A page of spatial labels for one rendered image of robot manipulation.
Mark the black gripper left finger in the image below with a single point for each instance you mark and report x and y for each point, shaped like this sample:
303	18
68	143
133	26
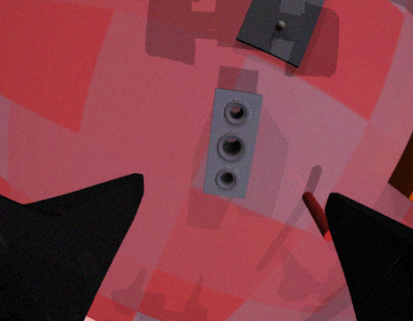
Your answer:
61	248

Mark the red peg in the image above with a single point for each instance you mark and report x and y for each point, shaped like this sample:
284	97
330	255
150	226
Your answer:
318	214

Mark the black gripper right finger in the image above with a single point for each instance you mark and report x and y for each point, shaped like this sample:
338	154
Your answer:
376	255

